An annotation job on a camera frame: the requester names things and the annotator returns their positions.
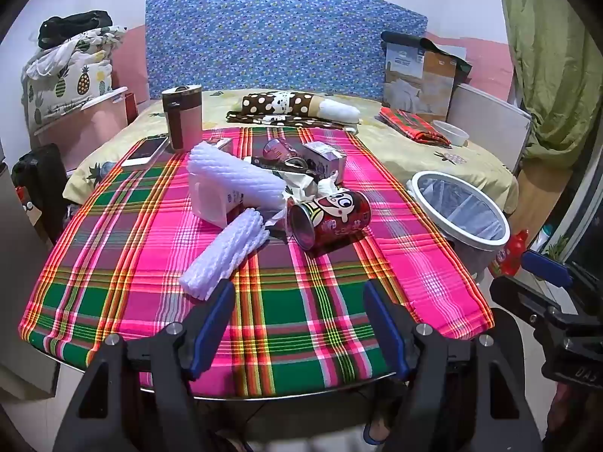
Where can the bedding package box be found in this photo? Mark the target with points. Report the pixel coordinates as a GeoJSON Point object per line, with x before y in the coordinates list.
{"type": "Point", "coordinates": [414, 80]}

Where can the black suitcase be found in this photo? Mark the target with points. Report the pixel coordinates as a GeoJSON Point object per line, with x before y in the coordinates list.
{"type": "Point", "coordinates": [40, 174]}

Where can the white plastic bag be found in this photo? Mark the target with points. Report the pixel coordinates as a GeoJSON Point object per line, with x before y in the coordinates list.
{"type": "Point", "coordinates": [214, 205]}

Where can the red detergent bottle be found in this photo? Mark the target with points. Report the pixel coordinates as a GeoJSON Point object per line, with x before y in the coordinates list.
{"type": "Point", "coordinates": [511, 254]}

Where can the small potted plant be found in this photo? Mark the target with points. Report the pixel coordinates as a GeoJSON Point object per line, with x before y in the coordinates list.
{"type": "Point", "coordinates": [560, 247]}

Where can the folded red plaid cloth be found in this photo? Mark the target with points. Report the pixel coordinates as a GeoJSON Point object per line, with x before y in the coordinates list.
{"type": "Point", "coordinates": [410, 125]}

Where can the blue floral headboard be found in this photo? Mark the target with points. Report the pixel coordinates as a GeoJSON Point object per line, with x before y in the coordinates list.
{"type": "Point", "coordinates": [282, 33]}

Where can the brown polka dot folded blanket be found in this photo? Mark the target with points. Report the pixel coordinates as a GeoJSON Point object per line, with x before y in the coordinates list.
{"type": "Point", "coordinates": [282, 122]}

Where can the white round trash bin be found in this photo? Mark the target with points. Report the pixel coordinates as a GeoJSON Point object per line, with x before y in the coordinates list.
{"type": "Point", "coordinates": [471, 241]}

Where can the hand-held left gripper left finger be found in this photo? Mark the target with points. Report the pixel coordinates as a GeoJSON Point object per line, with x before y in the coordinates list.
{"type": "Point", "coordinates": [212, 325]}

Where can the white bottle teal cap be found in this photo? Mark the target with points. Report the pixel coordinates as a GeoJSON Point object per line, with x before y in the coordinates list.
{"type": "Point", "coordinates": [546, 238]}

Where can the black bag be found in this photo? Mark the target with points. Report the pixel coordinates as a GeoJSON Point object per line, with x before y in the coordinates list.
{"type": "Point", "coordinates": [75, 23]}

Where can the pink storage box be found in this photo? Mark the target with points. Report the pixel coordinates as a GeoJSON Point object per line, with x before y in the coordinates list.
{"type": "Point", "coordinates": [94, 122]}

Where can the dark wrapper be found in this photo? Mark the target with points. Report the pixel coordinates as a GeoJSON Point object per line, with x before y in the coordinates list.
{"type": "Point", "coordinates": [282, 165]}

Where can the white smartphone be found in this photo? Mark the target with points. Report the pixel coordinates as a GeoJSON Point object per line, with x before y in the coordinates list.
{"type": "Point", "coordinates": [143, 150]}

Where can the translucent bin liner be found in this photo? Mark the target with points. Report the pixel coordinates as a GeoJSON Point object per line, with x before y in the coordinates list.
{"type": "Point", "coordinates": [452, 202]}

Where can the grey cabinet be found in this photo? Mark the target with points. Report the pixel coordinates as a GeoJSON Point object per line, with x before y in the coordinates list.
{"type": "Point", "coordinates": [19, 292]}

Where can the purple white small carton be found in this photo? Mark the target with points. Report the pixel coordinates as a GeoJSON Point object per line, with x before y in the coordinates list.
{"type": "Point", "coordinates": [325, 157]}

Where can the large white foam net sleeve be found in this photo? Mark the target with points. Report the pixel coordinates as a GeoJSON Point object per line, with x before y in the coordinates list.
{"type": "Point", "coordinates": [235, 172]}

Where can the pink green plaid tablecloth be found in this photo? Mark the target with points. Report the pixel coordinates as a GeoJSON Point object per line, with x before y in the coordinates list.
{"type": "Point", "coordinates": [292, 301]}

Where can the crumpled white tissue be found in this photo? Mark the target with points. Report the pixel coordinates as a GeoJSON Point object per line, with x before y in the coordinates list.
{"type": "Point", "coordinates": [306, 187]}

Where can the wooden board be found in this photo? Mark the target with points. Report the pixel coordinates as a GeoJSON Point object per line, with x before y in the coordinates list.
{"type": "Point", "coordinates": [541, 197]}

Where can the small white foam net sleeve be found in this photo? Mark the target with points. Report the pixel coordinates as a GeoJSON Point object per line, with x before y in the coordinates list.
{"type": "Point", "coordinates": [221, 254]}

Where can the white plastic bowl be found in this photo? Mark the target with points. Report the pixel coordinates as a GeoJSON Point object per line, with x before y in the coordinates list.
{"type": "Point", "coordinates": [452, 133]}

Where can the pineapple print bundle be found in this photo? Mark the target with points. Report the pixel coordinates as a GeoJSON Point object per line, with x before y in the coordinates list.
{"type": "Point", "coordinates": [70, 75]}

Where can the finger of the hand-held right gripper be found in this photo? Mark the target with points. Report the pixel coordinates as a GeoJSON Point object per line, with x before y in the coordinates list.
{"type": "Point", "coordinates": [546, 267]}
{"type": "Point", "coordinates": [518, 296]}

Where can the pink brown lidded mug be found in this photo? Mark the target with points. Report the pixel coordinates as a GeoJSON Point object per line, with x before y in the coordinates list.
{"type": "Point", "coordinates": [181, 122]}

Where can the brown polka dot rolled blanket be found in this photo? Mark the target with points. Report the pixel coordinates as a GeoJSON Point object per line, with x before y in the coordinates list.
{"type": "Point", "coordinates": [264, 102]}

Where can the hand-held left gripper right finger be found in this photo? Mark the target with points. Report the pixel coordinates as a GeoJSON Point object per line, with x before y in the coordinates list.
{"type": "Point", "coordinates": [384, 327]}

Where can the green curtain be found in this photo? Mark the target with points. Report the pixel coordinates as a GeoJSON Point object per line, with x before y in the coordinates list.
{"type": "Point", "coordinates": [551, 56]}

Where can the yellow pineapple print bed sheet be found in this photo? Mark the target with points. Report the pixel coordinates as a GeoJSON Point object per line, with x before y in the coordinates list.
{"type": "Point", "coordinates": [395, 155]}

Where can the red cartoon face can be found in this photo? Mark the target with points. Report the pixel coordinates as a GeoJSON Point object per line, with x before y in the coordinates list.
{"type": "Point", "coordinates": [339, 221]}

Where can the white panel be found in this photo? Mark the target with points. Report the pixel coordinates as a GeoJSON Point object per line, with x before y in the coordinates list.
{"type": "Point", "coordinates": [490, 122]}

